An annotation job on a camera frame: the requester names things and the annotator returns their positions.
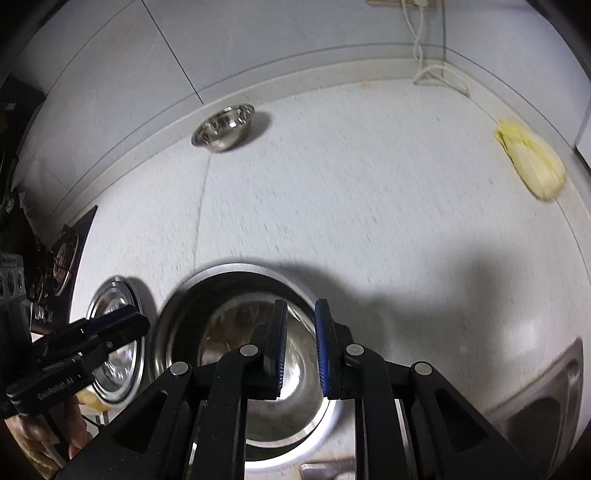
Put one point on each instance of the large steel bowl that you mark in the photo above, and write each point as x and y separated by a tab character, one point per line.
182	323

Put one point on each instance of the yellow plastic bag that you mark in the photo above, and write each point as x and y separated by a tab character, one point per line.
94	400

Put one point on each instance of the person's left hand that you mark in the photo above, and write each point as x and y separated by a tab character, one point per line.
74	429

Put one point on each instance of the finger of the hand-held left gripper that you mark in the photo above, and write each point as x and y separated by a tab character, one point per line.
120	334
115	316

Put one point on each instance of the napa cabbage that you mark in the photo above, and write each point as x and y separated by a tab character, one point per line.
531	159

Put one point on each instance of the black gas stove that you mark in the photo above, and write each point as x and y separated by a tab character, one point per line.
64	258

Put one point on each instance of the steel sink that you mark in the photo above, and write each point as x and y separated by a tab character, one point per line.
545	406

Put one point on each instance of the large steel plate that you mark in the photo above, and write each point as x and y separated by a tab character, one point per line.
134	378

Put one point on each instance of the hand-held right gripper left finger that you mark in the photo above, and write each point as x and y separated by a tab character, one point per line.
279	350

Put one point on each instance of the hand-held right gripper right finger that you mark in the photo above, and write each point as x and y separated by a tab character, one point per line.
322	350

